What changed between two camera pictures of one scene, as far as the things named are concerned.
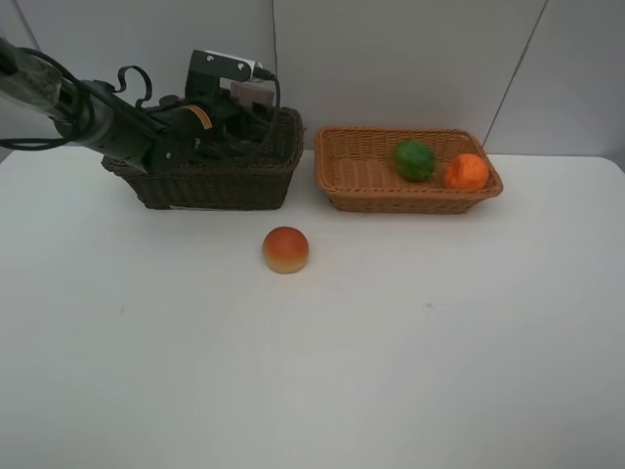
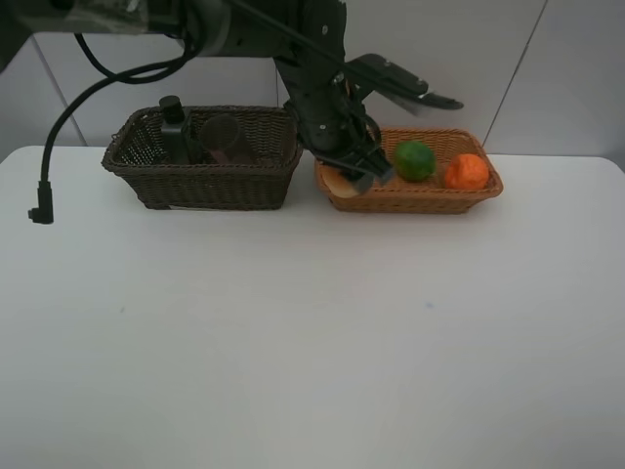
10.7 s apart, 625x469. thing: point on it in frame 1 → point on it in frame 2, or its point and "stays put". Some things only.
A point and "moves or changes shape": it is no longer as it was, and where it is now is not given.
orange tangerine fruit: (468, 171) stays put
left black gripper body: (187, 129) → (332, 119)
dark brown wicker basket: (257, 176) stays put
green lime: (415, 160) stays put
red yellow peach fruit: (285, 250) → (338, 183)
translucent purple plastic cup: (246, 94) moves or changes shape
